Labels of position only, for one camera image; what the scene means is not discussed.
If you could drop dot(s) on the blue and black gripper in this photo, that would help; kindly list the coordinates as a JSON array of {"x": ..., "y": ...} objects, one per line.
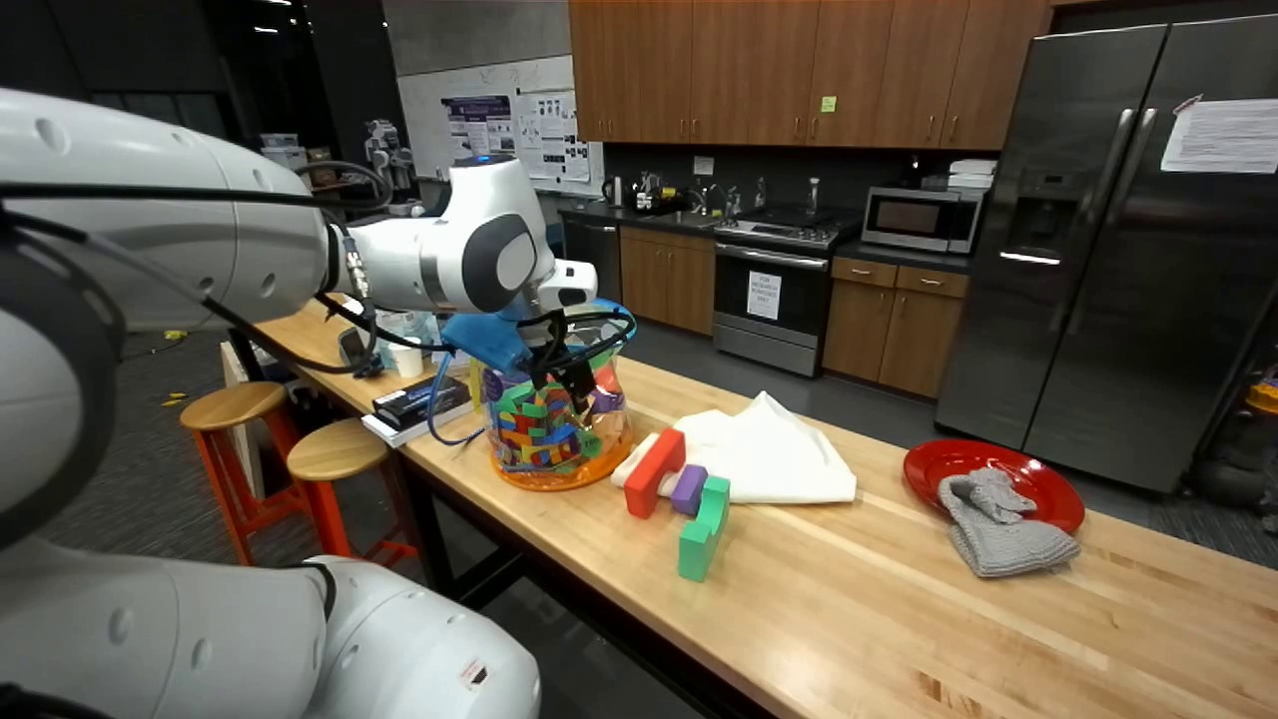
[{"x": 543, "y": 340}]

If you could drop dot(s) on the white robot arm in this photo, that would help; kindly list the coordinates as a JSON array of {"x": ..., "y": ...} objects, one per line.
[{"x": 119, "y": 223}]

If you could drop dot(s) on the clear bag of toy blocks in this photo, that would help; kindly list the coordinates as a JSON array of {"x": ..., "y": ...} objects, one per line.
[{"x": 553, "y": 442}]

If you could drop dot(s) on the red arch block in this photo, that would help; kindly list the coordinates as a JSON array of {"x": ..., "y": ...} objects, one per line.
[{"x": 668, "y": 454}]

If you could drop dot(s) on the purple block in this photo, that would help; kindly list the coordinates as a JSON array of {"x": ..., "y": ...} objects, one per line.
[{"x": 688, "y": 488}]

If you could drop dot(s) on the green arch block on table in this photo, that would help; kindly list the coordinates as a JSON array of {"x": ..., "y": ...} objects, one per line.
[{"x": 698, "y": 537}]

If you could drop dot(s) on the black and white book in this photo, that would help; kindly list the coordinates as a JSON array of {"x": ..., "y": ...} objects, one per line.
[{"x": 418, "y": 409}]

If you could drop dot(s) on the white cloth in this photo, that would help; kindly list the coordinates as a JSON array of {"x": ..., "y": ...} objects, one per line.
[{"x": 768, "y": 454}]

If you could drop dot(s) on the black oven range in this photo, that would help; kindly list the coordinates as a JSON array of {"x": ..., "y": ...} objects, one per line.
[{"x": 770, "y": 293}]

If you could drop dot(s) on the wooden stool with orange legs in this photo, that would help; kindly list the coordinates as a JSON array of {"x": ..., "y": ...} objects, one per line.
[{"x": 221, "y": 436}]

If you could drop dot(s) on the upper wooden cabinets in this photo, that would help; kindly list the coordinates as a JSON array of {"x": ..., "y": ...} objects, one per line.
[{"x": 800, "y": 72}]

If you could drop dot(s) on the wooden cabinets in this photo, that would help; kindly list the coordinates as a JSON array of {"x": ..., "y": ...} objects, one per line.
[
  {"x": 890, "y": 321},
  {"x": 800, "y": 72}
]

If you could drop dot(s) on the lower wooden cabinets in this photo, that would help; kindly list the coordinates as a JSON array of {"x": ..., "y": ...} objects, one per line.
[{"x": 890, "y": 321}]

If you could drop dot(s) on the silver microwave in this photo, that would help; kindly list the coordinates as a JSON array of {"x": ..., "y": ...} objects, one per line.
[{"x": 922, "y": 223}]

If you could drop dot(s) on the grey cloth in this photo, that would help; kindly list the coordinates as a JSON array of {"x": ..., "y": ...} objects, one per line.
[{"x": 994, "y": 537}]

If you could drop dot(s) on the red plate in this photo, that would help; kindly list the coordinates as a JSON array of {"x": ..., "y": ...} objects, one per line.
[{"x": 1042, "y": 492}]

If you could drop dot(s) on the stainless steel refrigerator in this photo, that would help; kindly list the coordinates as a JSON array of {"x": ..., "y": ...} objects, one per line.
[{"x": 1127, "y": 251}]

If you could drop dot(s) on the white wall poster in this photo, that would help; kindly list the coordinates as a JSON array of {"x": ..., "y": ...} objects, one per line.
[{"x": 504, "y": 111}]

